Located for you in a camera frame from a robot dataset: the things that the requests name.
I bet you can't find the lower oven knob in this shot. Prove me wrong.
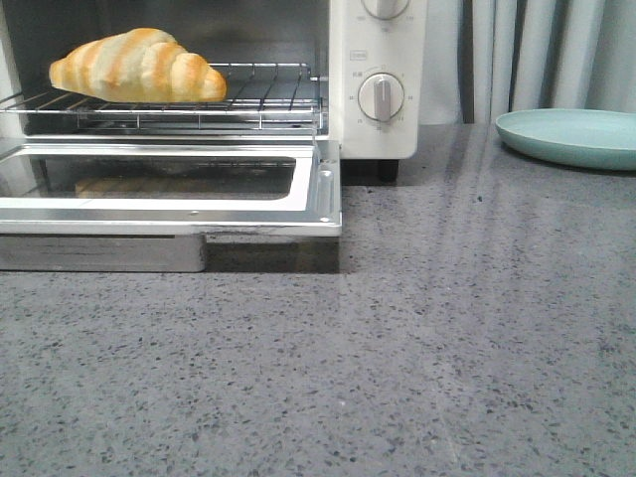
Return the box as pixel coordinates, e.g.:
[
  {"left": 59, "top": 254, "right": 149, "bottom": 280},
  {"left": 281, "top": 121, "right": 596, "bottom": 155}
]
[{"left": 358, "top": 73, "right": 404, "bottom": 122}]

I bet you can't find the glass oven door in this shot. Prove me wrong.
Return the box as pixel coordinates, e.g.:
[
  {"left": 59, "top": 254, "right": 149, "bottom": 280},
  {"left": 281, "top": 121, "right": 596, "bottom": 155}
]
[{"left": 1, "top": 137, "right": 342, "bottom": 272}]

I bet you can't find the striped croissant bread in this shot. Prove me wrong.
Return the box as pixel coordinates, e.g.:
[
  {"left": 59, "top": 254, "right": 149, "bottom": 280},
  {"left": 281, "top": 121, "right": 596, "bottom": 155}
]
[{"left": 49, "top": 28, "right": 228, "bottom": 103}]

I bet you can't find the grey curtain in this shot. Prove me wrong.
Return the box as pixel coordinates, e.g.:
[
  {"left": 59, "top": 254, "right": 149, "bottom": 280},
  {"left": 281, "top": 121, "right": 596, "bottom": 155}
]
[{"left": 418, "top": 0, "right": 636, "bottom": 125}]

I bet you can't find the upper oven knob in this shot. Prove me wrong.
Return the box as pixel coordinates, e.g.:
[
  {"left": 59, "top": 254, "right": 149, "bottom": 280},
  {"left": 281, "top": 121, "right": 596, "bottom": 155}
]
[{"left": 362, "top": 0, "right": 409, "bottom": 20}]

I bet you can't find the wire oven rack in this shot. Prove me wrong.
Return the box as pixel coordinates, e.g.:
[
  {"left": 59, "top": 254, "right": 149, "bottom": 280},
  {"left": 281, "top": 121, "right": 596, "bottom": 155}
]
[{"left": 1, "top": 63, "right": 327, "bottom": 135}]

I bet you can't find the black oven foot right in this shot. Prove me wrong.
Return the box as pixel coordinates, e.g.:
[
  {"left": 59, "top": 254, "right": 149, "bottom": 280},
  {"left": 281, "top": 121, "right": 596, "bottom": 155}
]
[{"left": 377, "top": 159, "right": 399, "bottom": 183}]

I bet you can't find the teal round plate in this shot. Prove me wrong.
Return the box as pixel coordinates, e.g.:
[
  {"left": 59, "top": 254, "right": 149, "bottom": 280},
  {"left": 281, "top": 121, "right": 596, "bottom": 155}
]
[{"left": 495, "top": 108, "right": 635, "bottom": 172}]

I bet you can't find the oven knob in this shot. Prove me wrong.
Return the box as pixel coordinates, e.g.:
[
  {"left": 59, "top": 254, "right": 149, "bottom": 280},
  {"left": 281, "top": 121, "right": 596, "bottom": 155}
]
[
  {"left": 358, "top": 73, "right": 404, "bottom": 122},
  {"left": 362, "top": 0, "right": 409, "bottom": 20}
]

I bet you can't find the white Toshiba toaster oven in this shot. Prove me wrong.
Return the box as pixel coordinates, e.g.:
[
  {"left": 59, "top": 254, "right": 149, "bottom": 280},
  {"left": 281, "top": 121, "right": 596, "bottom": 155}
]
[{"left": 1, "top": 1, "right": 427, "bottom": 162}]

